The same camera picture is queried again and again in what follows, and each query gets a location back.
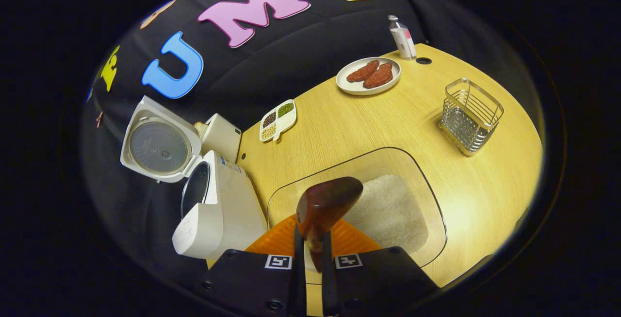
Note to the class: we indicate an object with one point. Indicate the toast bread slice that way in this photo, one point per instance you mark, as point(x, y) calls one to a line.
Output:
point(201, 129)

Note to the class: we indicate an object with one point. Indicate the small clear bottle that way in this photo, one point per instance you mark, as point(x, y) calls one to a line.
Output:
point(403, 40)

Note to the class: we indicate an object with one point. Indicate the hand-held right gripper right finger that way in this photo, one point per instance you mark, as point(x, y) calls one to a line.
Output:
point(327, 288)

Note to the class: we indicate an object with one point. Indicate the white toaster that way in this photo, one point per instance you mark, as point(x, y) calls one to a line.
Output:
point(223, 135)

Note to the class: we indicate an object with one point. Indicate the clear plastic rice container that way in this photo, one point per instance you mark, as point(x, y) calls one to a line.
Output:
point(378, 161)

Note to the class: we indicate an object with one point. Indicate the white rice cooker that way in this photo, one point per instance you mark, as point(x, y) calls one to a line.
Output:
point(233, 200)

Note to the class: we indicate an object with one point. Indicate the white rice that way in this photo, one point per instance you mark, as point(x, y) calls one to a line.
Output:
point(388, 210)

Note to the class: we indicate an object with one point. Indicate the brown wooden spoon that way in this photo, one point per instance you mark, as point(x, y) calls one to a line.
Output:
point(325, 200)

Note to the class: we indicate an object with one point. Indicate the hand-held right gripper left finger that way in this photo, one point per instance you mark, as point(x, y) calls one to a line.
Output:
point(300, 283)

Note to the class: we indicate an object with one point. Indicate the red meat piece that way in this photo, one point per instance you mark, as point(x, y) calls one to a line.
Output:
point(363, 71)
point(378, 76)

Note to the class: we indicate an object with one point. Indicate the white divided bean dish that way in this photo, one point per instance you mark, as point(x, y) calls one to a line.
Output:
point(286, 123)

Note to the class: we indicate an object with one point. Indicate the white round plate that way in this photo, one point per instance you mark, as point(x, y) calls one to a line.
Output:
point(349, 86)

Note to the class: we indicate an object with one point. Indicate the red cloth clip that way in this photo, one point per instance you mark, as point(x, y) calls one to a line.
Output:
point(99, 119)

